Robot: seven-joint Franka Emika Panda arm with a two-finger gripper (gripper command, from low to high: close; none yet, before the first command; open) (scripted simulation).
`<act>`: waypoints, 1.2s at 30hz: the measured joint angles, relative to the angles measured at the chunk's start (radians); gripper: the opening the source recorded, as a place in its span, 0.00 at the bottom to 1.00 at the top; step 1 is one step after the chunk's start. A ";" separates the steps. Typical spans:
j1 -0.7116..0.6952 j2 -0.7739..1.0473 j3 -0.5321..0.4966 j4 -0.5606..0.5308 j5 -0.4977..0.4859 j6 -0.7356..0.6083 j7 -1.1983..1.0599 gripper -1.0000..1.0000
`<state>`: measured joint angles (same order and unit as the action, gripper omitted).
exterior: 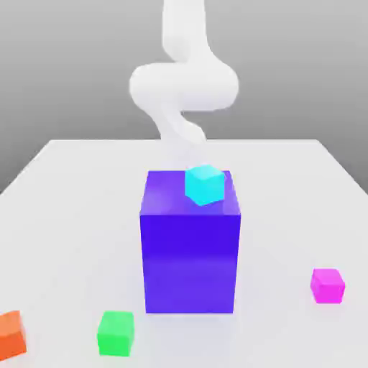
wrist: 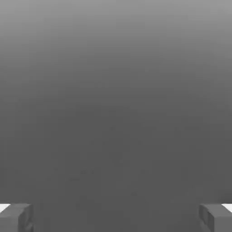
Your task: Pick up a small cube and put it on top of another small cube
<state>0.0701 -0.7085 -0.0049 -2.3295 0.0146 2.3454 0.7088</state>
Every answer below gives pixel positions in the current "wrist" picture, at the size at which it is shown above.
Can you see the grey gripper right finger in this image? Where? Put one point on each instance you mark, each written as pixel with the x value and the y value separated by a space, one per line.
pixel 217 217

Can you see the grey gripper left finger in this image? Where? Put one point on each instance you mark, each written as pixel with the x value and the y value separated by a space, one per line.
pixel 14 217

